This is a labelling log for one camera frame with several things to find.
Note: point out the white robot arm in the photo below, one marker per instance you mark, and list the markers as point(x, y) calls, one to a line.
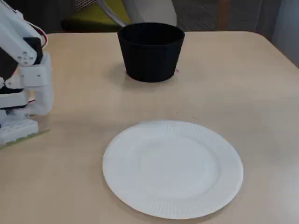
point(35, 77)

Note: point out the black pot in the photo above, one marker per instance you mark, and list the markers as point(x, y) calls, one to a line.
point(150, 53)

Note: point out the white paper plate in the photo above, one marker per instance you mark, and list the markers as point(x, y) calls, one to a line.
point(172, 172)

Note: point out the grey chair armrest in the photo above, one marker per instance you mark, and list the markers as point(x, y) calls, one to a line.
point(116, 19)

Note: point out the green chair seat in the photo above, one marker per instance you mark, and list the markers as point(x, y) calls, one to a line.
point(93, 16)

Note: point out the green base plate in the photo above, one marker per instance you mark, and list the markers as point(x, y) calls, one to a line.
point(35, 135)

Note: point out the wooden post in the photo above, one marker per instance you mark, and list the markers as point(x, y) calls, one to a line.
point(223, 14)

